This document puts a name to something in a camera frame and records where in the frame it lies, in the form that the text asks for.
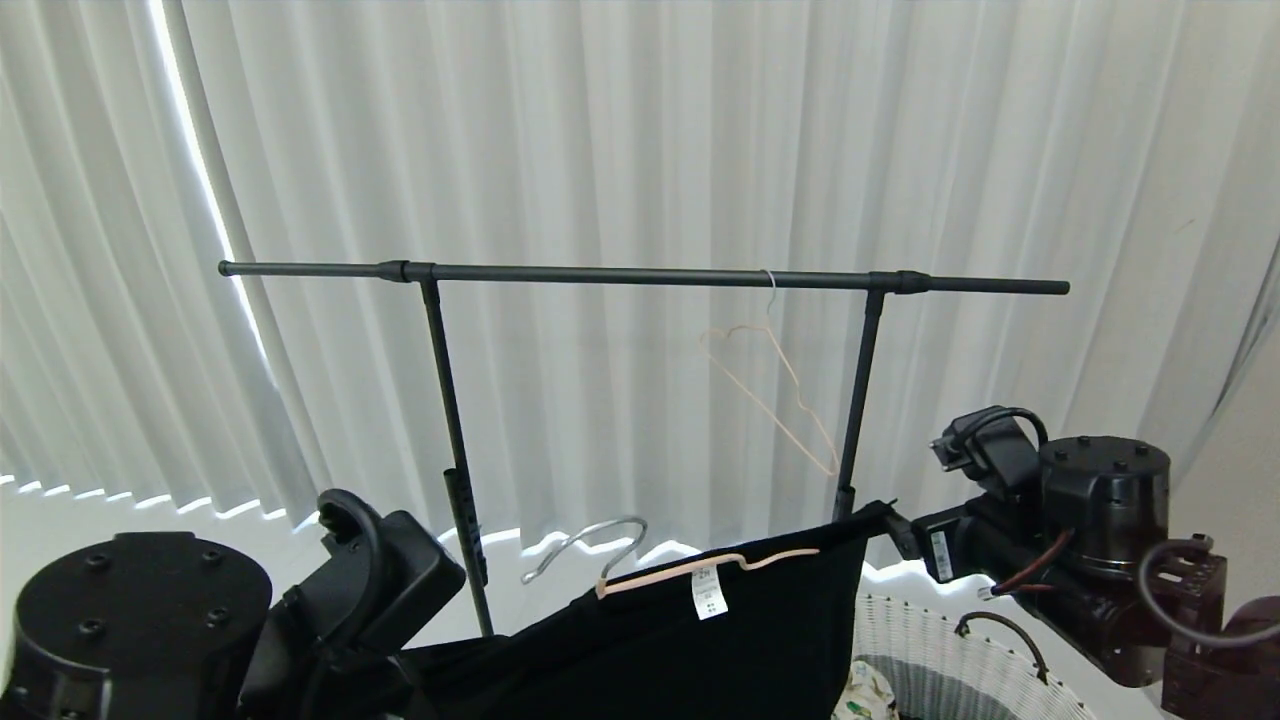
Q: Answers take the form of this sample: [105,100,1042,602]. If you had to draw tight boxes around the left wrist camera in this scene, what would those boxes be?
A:
[290,488,468,681]

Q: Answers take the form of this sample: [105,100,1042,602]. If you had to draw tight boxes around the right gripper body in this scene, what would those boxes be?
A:
[908,495,1046,587]

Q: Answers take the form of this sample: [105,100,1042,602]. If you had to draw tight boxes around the black garment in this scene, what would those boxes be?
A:
[400,500,896,720]

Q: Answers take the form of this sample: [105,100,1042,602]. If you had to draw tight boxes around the black clothes rack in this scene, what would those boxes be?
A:
[218,258,1071,638]

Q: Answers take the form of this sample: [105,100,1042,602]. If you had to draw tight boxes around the cream printed shorts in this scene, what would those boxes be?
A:
[832,658,901,720]

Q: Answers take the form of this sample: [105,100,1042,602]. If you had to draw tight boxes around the white laundry basket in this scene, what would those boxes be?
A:
[850,593,1101,720]

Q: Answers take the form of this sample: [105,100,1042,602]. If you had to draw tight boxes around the pink clothes hanger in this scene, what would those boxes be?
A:
[520,515,821,601]
[700,270,841,479]

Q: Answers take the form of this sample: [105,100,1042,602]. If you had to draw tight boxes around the black cable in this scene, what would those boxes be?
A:
[1138,538,1231,647]

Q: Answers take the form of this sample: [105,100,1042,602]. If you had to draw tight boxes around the white curtain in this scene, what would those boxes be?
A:
[0,0,1280,581]

